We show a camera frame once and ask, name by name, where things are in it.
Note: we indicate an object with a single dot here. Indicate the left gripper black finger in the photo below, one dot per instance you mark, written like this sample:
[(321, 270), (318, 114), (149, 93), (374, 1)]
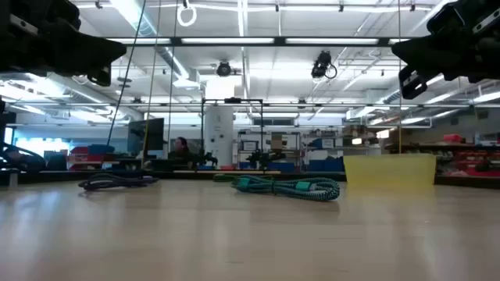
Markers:
[(97, 48), (99, 77)]

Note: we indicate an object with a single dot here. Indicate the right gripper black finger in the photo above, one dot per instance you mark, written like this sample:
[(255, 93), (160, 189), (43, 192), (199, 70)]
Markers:
[(412, 84), (422, 52)]

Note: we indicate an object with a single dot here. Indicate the black background robot arm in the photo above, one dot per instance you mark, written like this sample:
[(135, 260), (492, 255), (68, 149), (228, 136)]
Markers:
[(205, 158), (265, 156)]

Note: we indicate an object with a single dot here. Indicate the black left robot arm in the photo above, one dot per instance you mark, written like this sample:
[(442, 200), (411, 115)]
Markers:
[(19, 158)]

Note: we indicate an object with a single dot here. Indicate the black monitor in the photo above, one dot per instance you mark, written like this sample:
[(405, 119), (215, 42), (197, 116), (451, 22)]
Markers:
[(146, 136)]

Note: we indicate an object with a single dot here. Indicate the black overhead beam with lights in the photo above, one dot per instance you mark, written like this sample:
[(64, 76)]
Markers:
[(176, 40)]

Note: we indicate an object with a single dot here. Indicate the red storage boxes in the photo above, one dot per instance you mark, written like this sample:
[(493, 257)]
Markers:
[(84, 156)]

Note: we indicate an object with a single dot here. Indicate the shelf with red bins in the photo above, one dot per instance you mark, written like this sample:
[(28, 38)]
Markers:
[(461, 156)]

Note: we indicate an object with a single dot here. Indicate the yellow plastic bin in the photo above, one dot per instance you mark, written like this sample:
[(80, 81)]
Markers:
[(390, 169)]

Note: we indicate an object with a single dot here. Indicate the person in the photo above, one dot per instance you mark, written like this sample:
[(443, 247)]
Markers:
[(181, 148)]

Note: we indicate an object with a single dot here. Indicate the blue storage bins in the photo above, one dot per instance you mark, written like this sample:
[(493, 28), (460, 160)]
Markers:
[(324, 164)]

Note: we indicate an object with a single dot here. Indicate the white building column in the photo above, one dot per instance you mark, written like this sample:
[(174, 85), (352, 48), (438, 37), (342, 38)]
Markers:
[(218, 134)]

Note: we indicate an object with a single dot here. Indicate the round black ceiling camera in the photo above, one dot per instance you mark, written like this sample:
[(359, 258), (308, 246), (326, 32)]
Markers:
[(223, 69)]

